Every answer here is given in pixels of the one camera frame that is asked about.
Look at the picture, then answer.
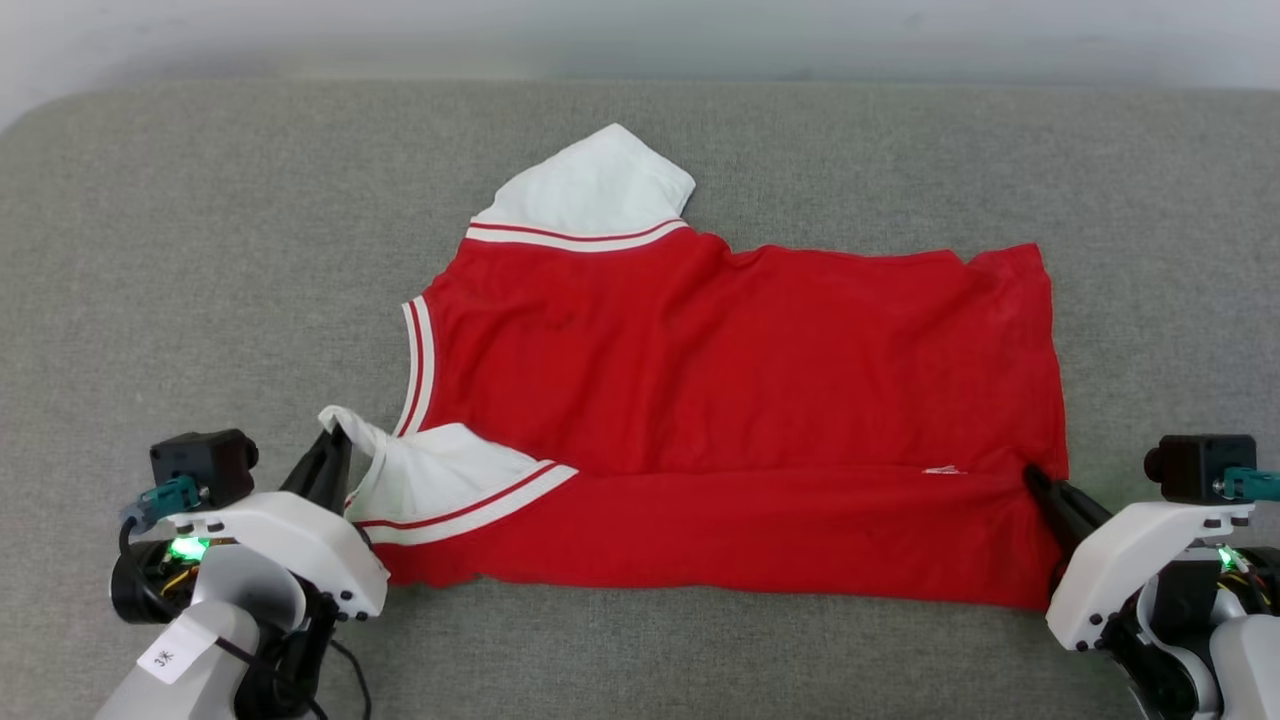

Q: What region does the red white sports jersey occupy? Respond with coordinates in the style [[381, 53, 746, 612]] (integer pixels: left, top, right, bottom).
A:
[[318, 123, 1071, 611]]

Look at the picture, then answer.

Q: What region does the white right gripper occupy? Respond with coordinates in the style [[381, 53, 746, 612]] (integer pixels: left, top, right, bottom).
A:
[[1022, 465, 1256, 653]]

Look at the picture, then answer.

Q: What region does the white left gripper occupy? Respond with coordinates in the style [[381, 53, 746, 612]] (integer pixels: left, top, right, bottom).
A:
[[130, 425, 389, 621]]

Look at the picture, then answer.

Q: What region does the teal left camera plug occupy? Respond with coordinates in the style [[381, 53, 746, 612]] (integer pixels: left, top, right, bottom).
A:
[[120, 475, 204, 533]]

